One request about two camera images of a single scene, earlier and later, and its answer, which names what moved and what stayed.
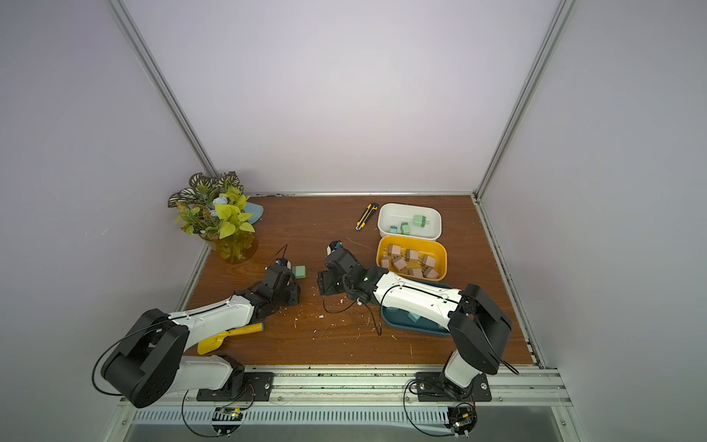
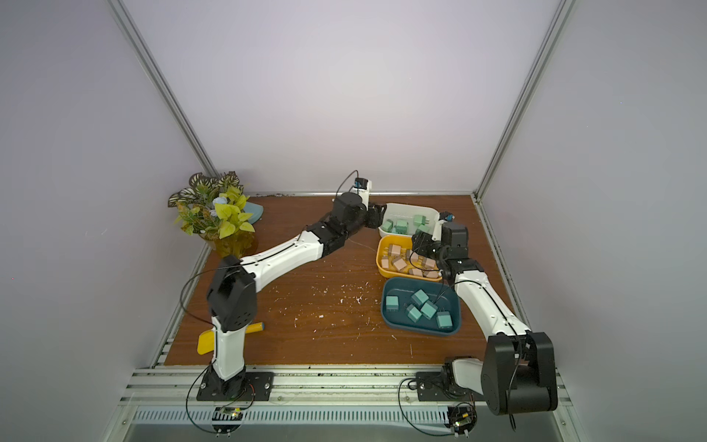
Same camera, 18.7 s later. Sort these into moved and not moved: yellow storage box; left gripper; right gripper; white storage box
Moved: right gripper; left gripper
Not moved: white storage box; yellow storage box
